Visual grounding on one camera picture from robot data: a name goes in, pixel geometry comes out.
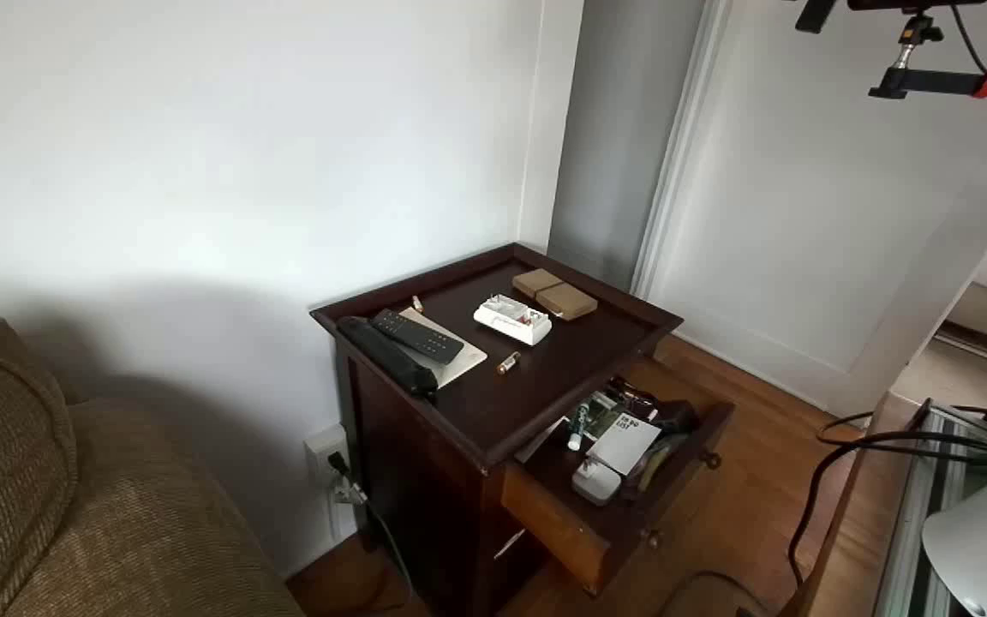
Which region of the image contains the white charger block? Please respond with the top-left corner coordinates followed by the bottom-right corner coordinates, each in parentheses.
top-left (568, 456), bottom-right (628, 511)

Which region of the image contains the white paper pad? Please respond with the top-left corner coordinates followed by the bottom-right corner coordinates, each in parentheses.
top-left (393, 301), bottom-right (489, 389)

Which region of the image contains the dark wooden nightstand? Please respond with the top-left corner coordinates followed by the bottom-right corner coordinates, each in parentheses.
top-left (307, 239), bottom-right (686, 617)

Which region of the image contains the green and black packet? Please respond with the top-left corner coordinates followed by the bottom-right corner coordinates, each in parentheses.
top-left (568, 387), bottom-right (624, 445)

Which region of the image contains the black camera boom bar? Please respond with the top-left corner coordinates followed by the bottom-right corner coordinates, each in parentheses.
top-left (868, 64), bottom-right (987, 107)

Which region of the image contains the grey metal frame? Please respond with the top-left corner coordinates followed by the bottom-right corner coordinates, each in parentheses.
top-left (870, 396), bottom-right (987, 617)

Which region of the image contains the white wall outlet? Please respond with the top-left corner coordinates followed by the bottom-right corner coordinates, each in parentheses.
top-left (300, 423), bottom-right (370, 540)

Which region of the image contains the brown fabric sofa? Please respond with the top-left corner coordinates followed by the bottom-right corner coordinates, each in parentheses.
top-left (0, 301), bottom-right (307, 617)

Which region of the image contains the white flat box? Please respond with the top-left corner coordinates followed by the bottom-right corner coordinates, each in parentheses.
top-left (584, 412), bottom-right (666, 479)

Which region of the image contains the tan leather wallet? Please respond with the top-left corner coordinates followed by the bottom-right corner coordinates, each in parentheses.
top-left (512, 264), bottom-right (602, 325)

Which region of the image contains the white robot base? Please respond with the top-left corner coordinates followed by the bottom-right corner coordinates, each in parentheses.
top-left (917, 477), bottom-right (987, 617)

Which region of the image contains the black plug with cable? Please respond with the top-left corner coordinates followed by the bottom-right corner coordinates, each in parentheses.
top-left (324, 448), bottom-right (417, 591)

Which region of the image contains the grey remote with buttons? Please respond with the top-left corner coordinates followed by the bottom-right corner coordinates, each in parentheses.
top-left (370, 306), bottom-right (468, 371)

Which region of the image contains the thick black floor cable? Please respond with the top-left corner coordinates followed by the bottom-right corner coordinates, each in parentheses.
top-left (785, 405), bottom-right (987, 591)

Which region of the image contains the white remote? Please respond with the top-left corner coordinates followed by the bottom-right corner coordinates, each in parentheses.
top-left (468, 290), bottom-right (555, 349)

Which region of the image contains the black item in drawer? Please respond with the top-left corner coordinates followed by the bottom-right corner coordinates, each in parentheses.
top-left (628, 389), bottom-right (706, 442)

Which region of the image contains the open wooden drawer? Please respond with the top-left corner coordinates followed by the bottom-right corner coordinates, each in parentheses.
top-left (499, 371), bottom-right (738, 601)

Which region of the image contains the long black remote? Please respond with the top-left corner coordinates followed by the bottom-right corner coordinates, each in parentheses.
top-left (336, 312), bottom-right (442, 405)

